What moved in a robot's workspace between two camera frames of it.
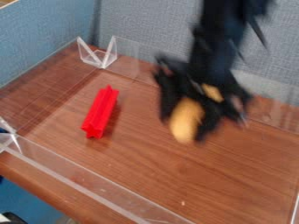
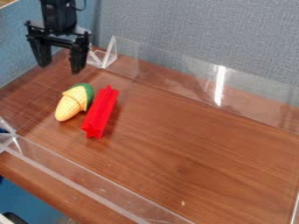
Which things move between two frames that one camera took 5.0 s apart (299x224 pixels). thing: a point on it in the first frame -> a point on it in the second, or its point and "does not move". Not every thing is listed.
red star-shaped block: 97,123 does not move
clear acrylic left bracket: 9,140 does not move
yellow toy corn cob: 188,114 -> 78,99
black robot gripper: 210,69 -> 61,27
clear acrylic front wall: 45,160 does not move
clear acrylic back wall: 273,101 does not move
